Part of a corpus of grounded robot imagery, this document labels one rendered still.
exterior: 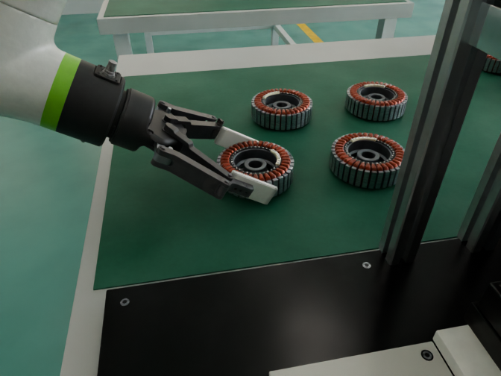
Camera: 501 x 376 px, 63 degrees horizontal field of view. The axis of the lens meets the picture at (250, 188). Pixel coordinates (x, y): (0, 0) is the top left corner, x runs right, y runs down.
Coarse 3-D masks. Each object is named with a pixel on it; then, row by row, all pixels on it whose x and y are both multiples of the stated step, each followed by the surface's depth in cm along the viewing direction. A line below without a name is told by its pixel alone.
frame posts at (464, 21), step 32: (448, 0) 31; (480, 0) 29; (448, 32) 32; (448, 64) 32; (480, 64) 32; (448, 96) 33; (416, 128) 37; (448, 128) 35; (416, 160) 38; (448, 160) 37; (416, 192) 39; (480, 192) 44; (416, 224) 42; (480, 224) 45
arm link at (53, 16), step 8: (0, 0) 40; (8, 0) 40; (16, 0) 40; (24, 0) 41; (32, 0) 41; (40, 0) 42; (48, 0) 42; (56, 0) 43; (64, 0) 45; (16, 8) 41; (24, 8) 41; (32, 8) 42; (40, 8) 42; (48, 8) 43; (56, 8) 44; (40, 16) 43; (48, 16) 43; (56, 16) 45; (56, 24) 46
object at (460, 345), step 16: (496, 288) 24; (480, 304) 25; (496, 304) 24; (480, 320) 25; (496, 320) 24; (448, 336) 26; (464, 336) 26; (480, 336) 25; (496, 336) 24; (448, 352) 25; (464, 352) 25; (480, 352) 25; (496, 352) 24; (464, 368) 24; (480, 368) 24; (496, 368) 24
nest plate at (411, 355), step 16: (384, 352) 36; (400, 352) 36; (416, 352) 36; (432, 352) 36; (288, 368) 35; (304, 368) 34; (320, 368) 34; (336, 368) 34; (352, 368) 34; (368, 368) 34; (384, 368) 34; (400, 368) 34; (416, 368) 34; (432, 368) 34
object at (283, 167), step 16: (240, 144) 62; (256, 144) 62; (272, 144) 62; (224, 160) 58; (240, 160) 62; (256, 160) 61; (272, 160) 61; (288, 160) 59; (256, 176) 56; (272, 176) 56; (288, 176) 57
